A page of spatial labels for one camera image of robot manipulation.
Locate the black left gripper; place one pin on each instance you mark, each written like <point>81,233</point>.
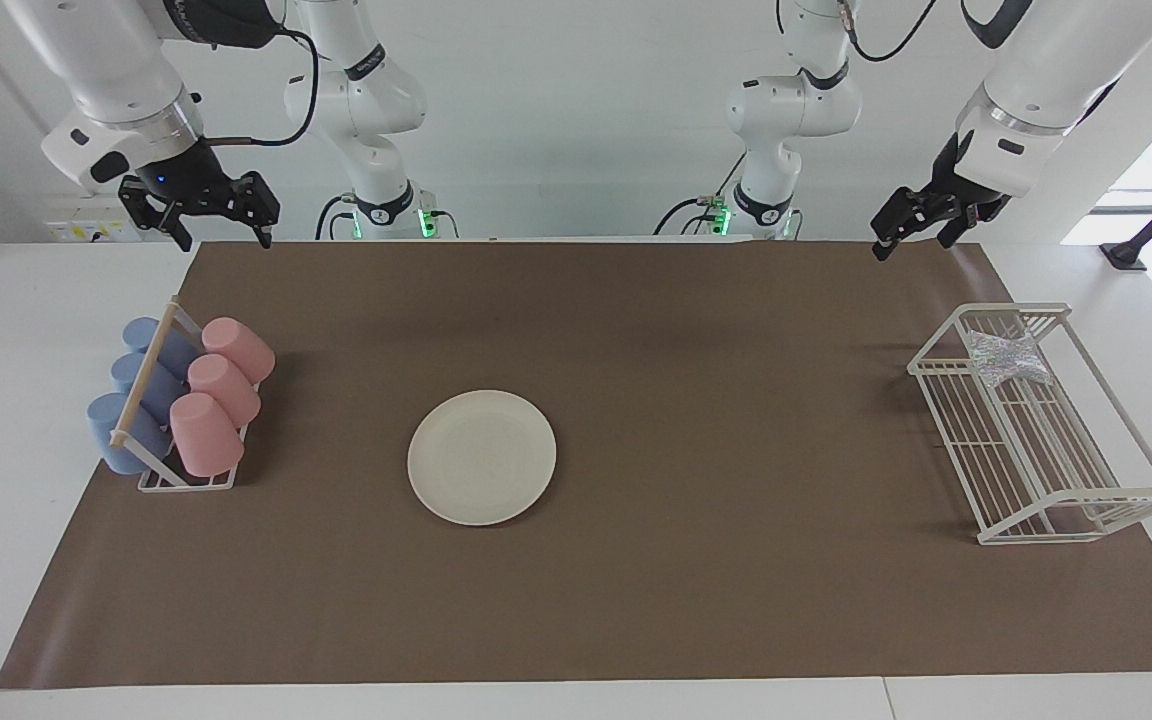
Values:
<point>961,192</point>

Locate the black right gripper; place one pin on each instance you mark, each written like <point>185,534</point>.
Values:
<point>191,182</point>

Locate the cream round plate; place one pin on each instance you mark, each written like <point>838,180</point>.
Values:
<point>482,458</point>

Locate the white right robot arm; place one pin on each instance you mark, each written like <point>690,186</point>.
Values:
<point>116,70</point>

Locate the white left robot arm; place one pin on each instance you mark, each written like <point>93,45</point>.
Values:
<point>1056,70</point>

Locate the blue plastic cup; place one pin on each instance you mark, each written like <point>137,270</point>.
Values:
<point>108,425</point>
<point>128,372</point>
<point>141,333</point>

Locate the pink plastic cup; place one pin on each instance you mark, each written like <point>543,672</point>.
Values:
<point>226,388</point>
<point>204,435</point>
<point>238,348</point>

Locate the white cup holder wooden rod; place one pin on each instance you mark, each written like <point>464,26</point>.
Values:
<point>148,372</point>

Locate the brown table mat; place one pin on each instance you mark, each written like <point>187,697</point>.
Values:
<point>716,600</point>

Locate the white wall socket box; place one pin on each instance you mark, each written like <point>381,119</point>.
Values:
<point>86,228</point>

